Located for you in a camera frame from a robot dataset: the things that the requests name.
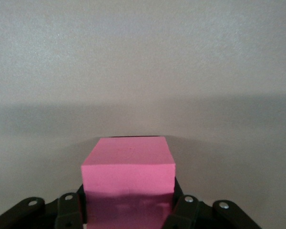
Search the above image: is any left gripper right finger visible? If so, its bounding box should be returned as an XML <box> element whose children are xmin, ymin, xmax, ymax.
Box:
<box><xmin>163</xmin><ymin>178</ymin><xmax>263</xmax><ymax>229</ymax></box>

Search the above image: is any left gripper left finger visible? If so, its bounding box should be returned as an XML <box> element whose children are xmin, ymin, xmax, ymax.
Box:
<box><xmin>0</xmin><ymin>185</ymin><xmax>88</xmax><ymax>229</ymax></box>

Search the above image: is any magenta red foam block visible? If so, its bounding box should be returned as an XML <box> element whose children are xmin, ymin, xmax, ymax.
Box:
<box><xmin>81</xmin><ymin>136</ymin><xmax>176</xmax><ymax>229</ymax></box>

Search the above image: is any table cover mat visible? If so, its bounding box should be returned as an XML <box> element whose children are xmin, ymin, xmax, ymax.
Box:
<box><xmin>0</xmin><ymin>0</ymin><xmax>286</xmax><ymax>229</ymax></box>

